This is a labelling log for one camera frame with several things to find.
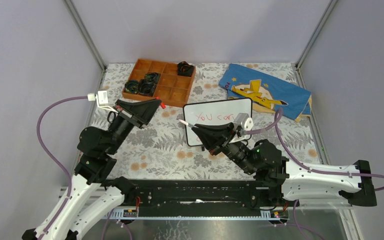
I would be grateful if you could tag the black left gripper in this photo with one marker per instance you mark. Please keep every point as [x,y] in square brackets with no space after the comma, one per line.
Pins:
[139,114]

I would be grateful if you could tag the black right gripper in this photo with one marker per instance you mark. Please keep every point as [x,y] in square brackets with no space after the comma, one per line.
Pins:
[216,138]

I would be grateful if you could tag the white whiteboard black frame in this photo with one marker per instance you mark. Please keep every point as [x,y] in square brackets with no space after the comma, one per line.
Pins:
[219,112]

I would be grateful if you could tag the red white marker pen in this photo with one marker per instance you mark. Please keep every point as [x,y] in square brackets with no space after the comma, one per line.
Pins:
[187,124]

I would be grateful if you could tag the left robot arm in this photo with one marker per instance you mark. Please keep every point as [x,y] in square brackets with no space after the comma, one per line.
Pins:
[70,219]

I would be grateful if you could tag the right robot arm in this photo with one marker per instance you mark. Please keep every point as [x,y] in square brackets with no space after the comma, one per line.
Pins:
[286,178]

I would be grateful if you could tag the wooden compartment tray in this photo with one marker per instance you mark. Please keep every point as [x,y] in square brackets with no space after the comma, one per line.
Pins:
[172,82]

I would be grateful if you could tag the blue pikachu cloth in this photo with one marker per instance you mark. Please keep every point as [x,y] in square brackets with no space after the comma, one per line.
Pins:
[267,91]

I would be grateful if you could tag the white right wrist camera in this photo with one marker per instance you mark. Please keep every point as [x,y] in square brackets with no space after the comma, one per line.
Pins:
[244,124]

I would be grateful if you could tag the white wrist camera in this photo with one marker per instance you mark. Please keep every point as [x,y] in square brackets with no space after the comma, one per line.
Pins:
[101,99]
[244,124]

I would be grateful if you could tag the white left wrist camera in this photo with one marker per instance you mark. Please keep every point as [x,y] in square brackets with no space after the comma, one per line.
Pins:
[101,99]

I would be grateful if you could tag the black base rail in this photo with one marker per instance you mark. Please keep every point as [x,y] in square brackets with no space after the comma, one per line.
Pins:
[184,199]

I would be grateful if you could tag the aluminium frame post left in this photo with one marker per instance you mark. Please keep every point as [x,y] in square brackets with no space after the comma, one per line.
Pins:
[79,23]

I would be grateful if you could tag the aluminium frame post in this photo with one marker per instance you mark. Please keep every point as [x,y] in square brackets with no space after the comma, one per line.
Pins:
[79,23]
[315,34]

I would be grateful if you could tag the aluminium frame post right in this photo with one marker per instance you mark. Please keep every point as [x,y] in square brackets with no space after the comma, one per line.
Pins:
[315,34]

